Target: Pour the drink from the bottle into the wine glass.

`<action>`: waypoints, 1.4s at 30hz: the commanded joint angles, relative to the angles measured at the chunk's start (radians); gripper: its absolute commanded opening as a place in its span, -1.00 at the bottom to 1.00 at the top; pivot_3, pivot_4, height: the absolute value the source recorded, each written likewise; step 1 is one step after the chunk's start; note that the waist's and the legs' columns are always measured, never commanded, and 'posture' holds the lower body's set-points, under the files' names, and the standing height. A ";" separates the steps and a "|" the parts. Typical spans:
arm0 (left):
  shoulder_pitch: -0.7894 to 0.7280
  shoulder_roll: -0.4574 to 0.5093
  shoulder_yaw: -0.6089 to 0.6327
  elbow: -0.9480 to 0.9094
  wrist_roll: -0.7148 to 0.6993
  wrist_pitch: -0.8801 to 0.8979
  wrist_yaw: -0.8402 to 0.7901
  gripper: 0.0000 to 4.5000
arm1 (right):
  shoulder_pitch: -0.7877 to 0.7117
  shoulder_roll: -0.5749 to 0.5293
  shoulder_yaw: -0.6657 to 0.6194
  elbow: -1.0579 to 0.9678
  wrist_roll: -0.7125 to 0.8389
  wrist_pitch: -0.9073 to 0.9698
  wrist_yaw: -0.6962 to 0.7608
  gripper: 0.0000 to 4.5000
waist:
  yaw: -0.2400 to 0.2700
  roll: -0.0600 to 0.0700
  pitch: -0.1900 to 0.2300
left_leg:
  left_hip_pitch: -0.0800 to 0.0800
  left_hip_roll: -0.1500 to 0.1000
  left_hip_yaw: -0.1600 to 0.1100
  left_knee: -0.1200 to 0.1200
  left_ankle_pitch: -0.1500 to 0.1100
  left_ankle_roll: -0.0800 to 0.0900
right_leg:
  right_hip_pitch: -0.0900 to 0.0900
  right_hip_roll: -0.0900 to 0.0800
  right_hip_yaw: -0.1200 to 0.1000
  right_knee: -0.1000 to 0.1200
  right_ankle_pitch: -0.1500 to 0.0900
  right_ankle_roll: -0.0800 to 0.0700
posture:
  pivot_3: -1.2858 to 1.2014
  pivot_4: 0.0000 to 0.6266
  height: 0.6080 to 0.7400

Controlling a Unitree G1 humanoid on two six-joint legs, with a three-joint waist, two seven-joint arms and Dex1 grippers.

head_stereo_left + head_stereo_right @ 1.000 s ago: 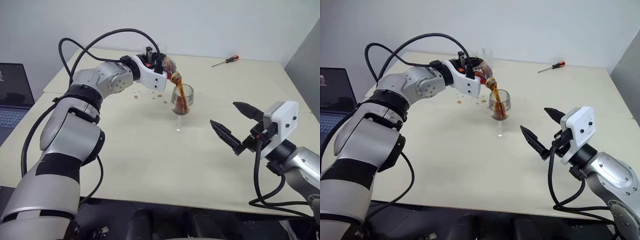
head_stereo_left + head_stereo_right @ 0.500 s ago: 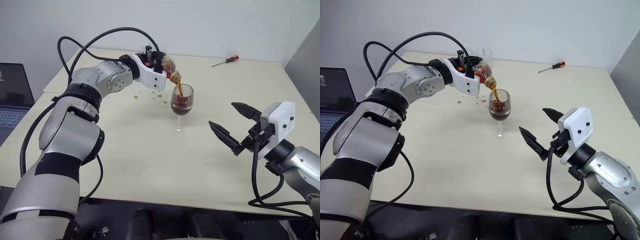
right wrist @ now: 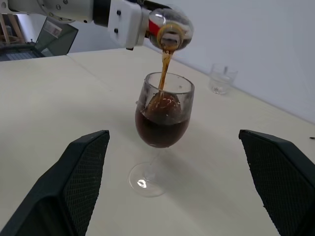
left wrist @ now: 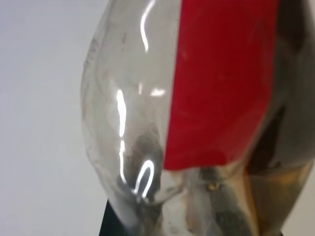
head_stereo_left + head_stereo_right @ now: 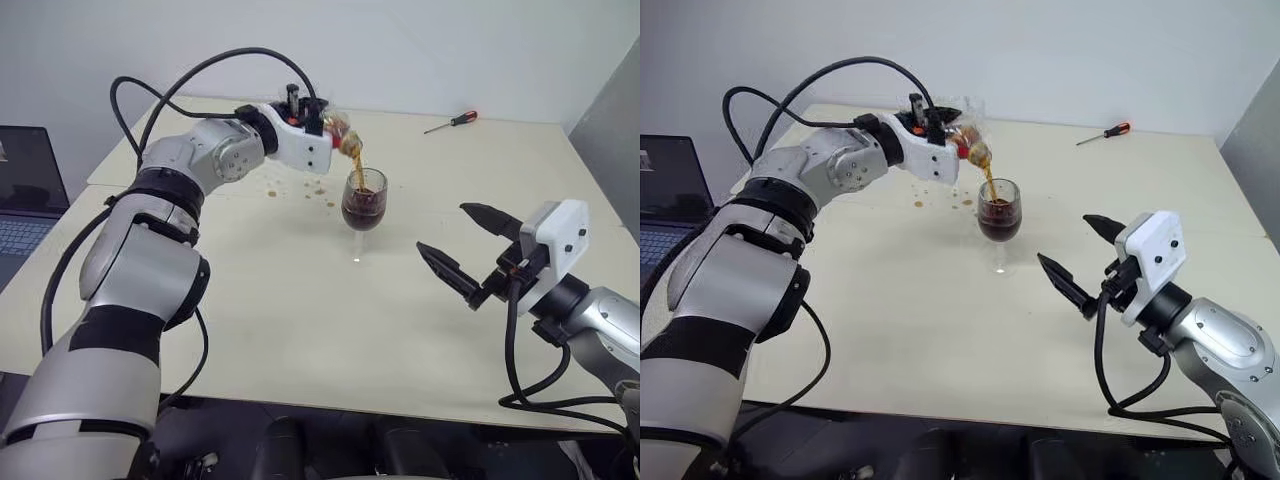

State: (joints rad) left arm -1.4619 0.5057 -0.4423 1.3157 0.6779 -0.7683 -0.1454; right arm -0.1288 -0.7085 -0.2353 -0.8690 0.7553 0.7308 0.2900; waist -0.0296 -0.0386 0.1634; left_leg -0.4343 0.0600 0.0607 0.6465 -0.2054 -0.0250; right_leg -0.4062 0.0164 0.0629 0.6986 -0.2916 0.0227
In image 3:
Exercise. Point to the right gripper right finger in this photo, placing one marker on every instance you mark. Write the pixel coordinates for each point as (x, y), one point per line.
(283, 177)

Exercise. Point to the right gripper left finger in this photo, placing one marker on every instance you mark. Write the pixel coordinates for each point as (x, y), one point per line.
(61, 191)

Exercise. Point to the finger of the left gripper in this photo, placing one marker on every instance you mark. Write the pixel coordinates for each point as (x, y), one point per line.
(157, 4)

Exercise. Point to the clear glass tumbler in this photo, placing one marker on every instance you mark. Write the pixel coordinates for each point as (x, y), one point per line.
(222, 78)

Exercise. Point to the dark open laptop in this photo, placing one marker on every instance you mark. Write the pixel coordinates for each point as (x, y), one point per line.
(56, 37)

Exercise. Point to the wooden chair frame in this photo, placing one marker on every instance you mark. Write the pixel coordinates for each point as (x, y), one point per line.
(4, 32)

